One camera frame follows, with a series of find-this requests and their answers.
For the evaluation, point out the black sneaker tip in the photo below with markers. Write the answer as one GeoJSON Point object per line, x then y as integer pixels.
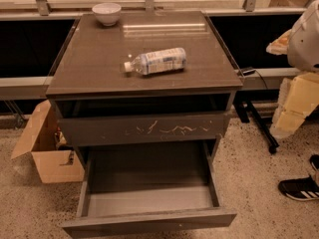
{"type": "Point", "coordinates": [314, 161]}

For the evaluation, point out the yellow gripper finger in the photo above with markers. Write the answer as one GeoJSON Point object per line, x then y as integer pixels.
{"type": "Point", "coordinates": [298, 98]}
{"type": "Point", "coordinates": [280, 45]}

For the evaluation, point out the scratched grey top drawer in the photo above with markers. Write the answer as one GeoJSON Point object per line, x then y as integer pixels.
{"type": "Point", "coordinates": [142, 129]}

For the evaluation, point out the open grey middle drawer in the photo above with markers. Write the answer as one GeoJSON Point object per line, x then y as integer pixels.
{"type": "Point", "coordinates": [148, 187]}

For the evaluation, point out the white ceramic bowl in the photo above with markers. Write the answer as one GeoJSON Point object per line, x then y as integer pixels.
{"type": "Point", "coordinates": [107, 13]}

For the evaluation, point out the clear blue-label plastic bottle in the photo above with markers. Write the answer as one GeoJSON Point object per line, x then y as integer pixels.
{"type": "Point", "coordinates": [157, 62]}

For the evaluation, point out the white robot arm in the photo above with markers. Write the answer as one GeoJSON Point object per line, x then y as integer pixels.
{"type": "Point", "coordinates": [303, 47]}

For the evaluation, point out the black white sneaker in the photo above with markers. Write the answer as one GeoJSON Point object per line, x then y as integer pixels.
{"type": "Point", "coordinates": [301, 189]}

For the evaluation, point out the dark grey drawer cabinet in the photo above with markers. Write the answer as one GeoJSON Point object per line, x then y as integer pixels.
{"type": "Point", "coordinates": [91, 82]}

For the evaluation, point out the black metal stand leg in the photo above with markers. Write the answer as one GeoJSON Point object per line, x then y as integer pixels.
{"type": "Point", "coordinates": [246, 108]}

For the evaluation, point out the brown cardboard box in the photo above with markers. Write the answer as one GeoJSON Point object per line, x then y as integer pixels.
{"type": "Point", "coordinates": [38, 139]}

